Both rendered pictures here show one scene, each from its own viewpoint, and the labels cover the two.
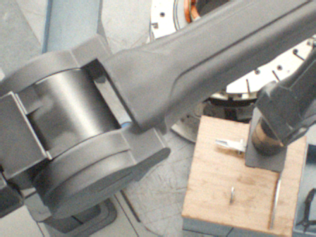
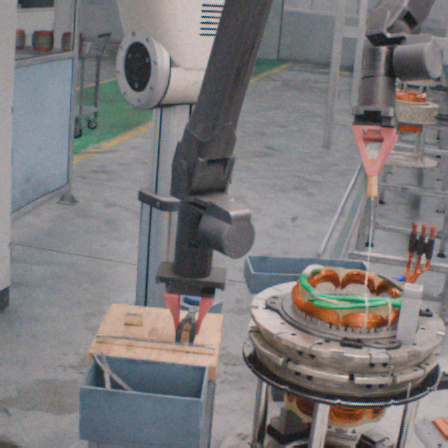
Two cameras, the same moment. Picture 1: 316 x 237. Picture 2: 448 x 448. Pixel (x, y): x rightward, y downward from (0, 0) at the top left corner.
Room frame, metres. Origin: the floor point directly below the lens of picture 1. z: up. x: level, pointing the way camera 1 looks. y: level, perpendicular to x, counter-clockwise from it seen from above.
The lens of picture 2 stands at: (-0.09, -1.32, 1.60)
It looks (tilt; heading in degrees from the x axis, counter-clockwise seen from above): 17 degrees down; 73
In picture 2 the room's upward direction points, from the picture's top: 5 degrees clockwise
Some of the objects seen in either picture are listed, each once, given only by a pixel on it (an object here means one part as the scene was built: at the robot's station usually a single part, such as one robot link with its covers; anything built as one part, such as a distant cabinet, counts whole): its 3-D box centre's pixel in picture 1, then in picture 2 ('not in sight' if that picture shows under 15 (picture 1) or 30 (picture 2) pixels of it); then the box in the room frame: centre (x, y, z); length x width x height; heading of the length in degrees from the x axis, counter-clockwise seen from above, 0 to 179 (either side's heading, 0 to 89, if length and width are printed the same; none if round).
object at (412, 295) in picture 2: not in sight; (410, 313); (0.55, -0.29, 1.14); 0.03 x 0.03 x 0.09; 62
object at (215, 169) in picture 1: (245, 175); (159, 339); (0.19, -0.15, 1.05); 0.20 x 0.19 x 0.02; 71
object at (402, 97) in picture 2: not in sight; (406, 110); (2.01, 2.42, 1.05); 0.22 x 0.22 x 0.20
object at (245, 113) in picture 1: (247, 108); not in sight; (0.38, -0.21, 0.83); 0.05 x 0.04 x 0.02; 90
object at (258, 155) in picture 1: (270, 136); (193, 260); (0.23, -0.18, 1.20); 0.10 x 0.07 x 0.07; 161
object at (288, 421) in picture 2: not in sight; (290, 414); (0.47, -0.06, 0.85); 0.06 x 0.04 x 0.05; 18
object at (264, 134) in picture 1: (279, 124); (199, 221); (0.23, -0.19, 1.26); 0.07 x 0.06 x 0.07; 113
